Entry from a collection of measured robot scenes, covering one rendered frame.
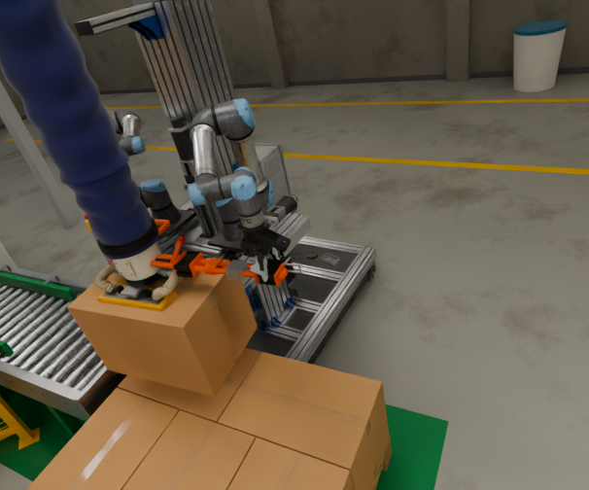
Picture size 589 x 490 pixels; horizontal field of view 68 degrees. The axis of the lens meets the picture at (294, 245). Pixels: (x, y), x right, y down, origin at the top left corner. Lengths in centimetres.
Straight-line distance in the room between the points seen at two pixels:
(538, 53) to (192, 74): 507
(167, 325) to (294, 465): 70
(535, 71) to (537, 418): 480
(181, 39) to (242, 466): 170
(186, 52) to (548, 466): 239
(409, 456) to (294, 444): 74
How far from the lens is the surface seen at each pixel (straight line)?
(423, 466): 239
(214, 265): 163
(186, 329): 166
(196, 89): 207
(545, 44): 647
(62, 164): 163
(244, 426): 196
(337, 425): 187
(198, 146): 162
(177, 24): 204
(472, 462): 241
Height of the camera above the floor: 210
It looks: 33 degrees down
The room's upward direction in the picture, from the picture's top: 14 degrees counter-clockwise
